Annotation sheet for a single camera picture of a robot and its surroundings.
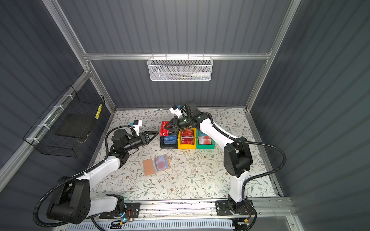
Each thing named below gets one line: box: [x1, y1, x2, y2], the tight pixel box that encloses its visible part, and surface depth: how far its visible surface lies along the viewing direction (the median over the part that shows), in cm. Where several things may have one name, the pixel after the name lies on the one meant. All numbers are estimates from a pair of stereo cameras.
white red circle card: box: [152, 154, 170, 172], surface depth 93 cm
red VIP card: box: [158, 120, 171, 137], surface depth 80 cm
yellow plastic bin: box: [178, 127, 198, 150], surface depth 101 cm
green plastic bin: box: [196, 128, 216, 150], surface depth 100 cm
